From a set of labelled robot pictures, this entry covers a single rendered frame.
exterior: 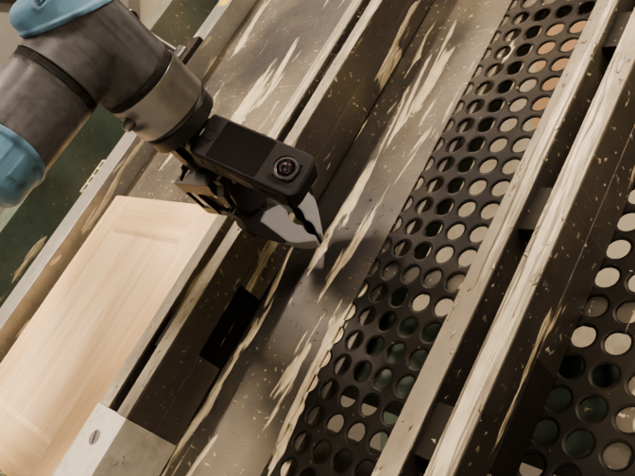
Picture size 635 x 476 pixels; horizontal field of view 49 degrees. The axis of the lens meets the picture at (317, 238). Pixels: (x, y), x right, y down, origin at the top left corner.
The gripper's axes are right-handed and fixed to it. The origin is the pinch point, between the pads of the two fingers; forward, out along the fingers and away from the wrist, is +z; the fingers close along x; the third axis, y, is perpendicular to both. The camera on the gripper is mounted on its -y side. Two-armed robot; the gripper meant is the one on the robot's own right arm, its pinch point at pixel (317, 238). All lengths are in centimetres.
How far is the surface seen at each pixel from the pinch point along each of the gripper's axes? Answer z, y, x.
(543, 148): -4.9, -25.4, -8.1
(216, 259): -4.9, 6.9, 6.8
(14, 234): 0, 77, 8
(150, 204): 0.4, 38.6, -1.8
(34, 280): -2, 53, 15
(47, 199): 1, 77, 0
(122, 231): 0.6, 41.8, 3.3
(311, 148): -2.5, 5.9, -10.0
